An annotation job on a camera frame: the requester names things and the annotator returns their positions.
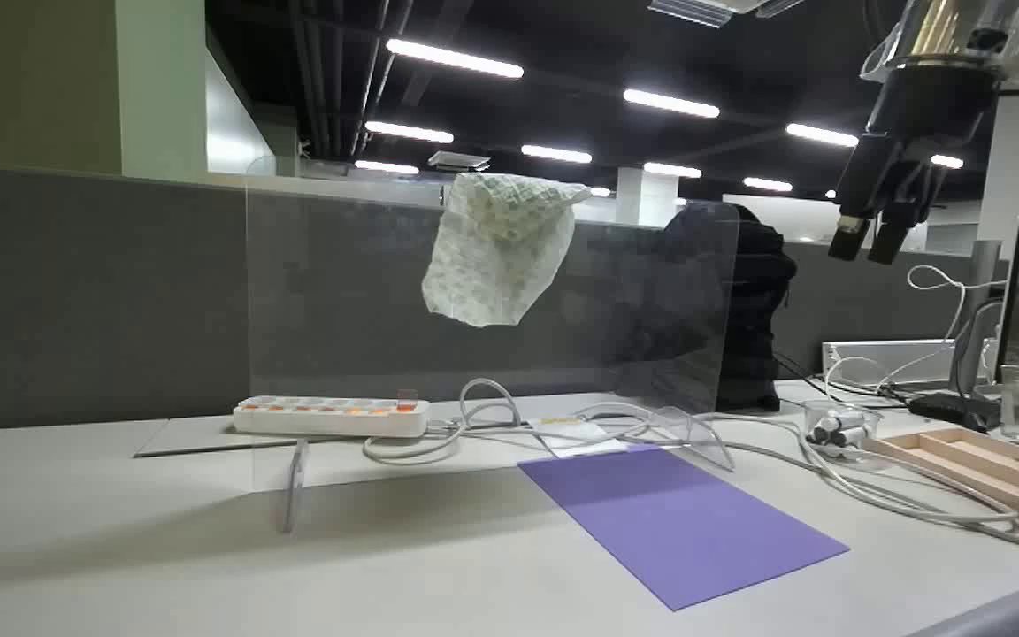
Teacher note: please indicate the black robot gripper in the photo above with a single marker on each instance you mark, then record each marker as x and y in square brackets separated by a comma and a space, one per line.
[919, 114]

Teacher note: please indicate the white patterned cloth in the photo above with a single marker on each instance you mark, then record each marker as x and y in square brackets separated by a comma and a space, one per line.
[500, 245]

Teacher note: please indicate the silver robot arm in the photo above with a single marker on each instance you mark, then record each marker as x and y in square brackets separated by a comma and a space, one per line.
[951, 32]

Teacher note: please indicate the black office chair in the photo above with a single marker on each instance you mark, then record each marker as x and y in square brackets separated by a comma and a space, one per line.
[758, 285]

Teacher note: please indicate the wooden tray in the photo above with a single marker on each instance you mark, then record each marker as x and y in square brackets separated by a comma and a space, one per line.
[968, 459]

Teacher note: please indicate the purple paper sheet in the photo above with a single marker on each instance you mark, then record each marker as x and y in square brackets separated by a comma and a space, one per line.
[679, 532]

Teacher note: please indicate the white power strip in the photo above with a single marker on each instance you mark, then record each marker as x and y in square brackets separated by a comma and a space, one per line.
[329, 416]

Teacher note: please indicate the grey desk partition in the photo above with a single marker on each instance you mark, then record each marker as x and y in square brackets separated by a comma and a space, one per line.
[130, 298]

